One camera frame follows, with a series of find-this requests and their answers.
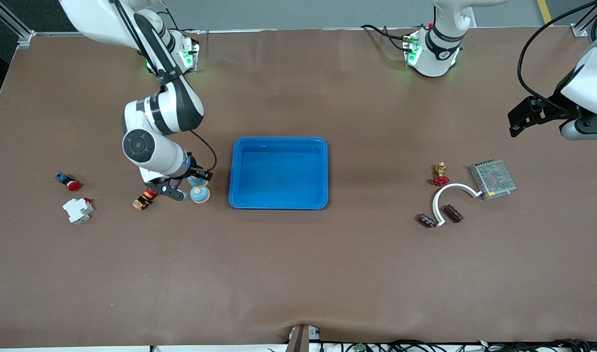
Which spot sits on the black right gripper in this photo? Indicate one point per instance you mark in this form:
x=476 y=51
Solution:
x=195 y=169

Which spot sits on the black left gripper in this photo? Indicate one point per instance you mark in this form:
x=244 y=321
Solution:
x=554 y=106

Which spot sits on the light blue call bell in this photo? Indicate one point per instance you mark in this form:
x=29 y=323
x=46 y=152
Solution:
x=197 y=182
x=200 y=194

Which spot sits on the long dark brown capacitor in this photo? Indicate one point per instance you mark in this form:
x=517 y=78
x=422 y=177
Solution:
x=453 y=213

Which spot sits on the short dark brown capacitor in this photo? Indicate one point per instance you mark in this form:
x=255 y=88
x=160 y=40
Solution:
x=427 y=220

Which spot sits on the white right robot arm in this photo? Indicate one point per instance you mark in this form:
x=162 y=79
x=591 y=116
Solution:
x=147 y=146

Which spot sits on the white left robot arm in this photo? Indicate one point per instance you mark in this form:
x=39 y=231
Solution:
x=435 y=54

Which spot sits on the perforated metal power supply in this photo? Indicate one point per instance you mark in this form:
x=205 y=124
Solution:
x=493 y=179

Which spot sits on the blue plastic tray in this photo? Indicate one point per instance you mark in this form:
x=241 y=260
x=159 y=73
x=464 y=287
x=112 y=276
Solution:
x=279 y=171

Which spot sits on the white circuit breaker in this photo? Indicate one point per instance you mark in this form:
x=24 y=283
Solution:
x=77 y=210

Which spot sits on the red pushbutton with blue body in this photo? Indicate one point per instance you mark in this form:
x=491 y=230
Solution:
x=70 y=182

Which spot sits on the small green circuit board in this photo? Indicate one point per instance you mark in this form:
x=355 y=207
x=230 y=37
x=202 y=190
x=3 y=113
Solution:
x=360 y=347

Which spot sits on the orange and red switch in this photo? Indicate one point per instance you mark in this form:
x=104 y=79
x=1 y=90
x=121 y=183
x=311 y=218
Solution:
x=144 y=198

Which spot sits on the aluminium frame profile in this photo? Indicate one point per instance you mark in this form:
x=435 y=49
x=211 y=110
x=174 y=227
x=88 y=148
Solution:
x=578 y=30
x=25 y=38

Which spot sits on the white curved bracket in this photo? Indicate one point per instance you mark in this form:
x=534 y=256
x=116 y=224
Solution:
x=437 y=200

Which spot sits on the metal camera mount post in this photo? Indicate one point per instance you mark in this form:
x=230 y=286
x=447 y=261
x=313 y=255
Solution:
x=301 y=340

